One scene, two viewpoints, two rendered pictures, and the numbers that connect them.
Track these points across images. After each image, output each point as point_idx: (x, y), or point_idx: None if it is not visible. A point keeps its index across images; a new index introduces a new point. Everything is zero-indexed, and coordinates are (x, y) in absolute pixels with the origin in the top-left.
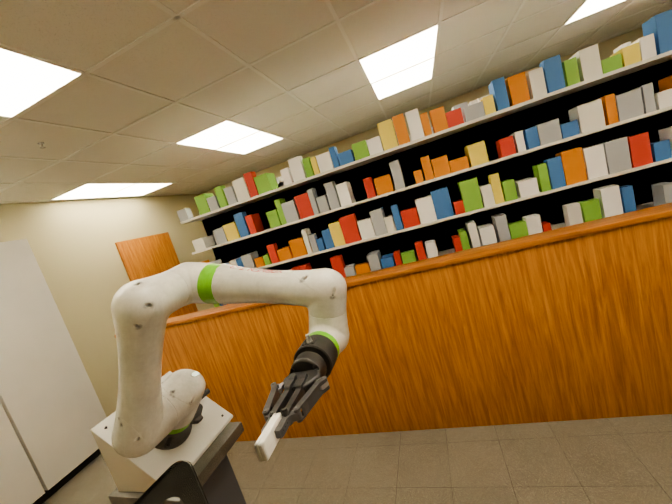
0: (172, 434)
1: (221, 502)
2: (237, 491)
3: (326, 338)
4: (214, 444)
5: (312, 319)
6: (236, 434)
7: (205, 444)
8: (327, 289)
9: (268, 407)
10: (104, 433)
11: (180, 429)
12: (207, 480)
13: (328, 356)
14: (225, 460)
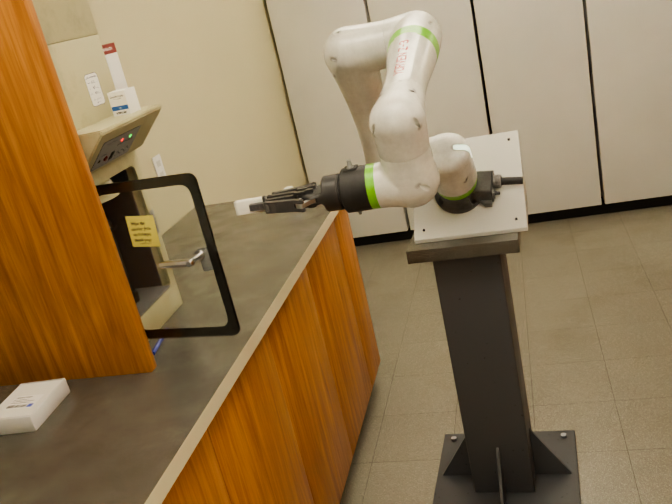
0: (441, 196)
1: (474, 299)
2: (501, 308)
3: (361, 175)
4: (478, 238)
5: None
6: (503, 247)
7: (472, 231)
8: (370, 123)
9: (277, 192)
10: None
11: (444, 196)
12: (462, 266)
13: (340, 191)
14: (495, 266)
